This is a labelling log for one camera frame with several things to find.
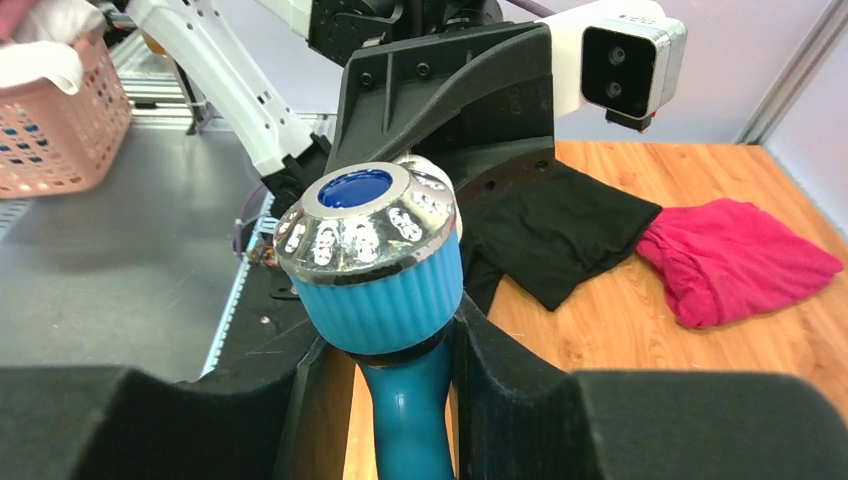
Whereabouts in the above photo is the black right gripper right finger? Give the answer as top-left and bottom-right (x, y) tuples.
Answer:
(451, 298), (847, 479)

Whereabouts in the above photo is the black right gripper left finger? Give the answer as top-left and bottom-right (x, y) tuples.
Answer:
(1, 331), (330, 479)

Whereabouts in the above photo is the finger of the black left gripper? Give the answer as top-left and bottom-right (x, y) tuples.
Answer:
(325, 23), (556, 199)

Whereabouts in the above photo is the blue water faucet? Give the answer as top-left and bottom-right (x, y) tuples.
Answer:
(273, 154), (463, 479)

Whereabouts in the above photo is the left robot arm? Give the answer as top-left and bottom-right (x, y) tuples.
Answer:
(126, 1), (554, 201)

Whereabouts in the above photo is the black cloth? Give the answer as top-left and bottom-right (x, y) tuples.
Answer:
(460, 162), (662, 313)

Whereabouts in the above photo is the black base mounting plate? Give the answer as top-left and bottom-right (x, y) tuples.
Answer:
(198, 267), (325, 394)

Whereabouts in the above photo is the magenta cloth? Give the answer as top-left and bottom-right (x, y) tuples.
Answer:
(636, 198), (843, 329)

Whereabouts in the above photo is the pink plastic basket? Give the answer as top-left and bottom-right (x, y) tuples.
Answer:
(1, 24), (132, 200)

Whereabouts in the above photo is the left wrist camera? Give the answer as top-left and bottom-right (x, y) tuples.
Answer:
(539, 0), (688, 133)

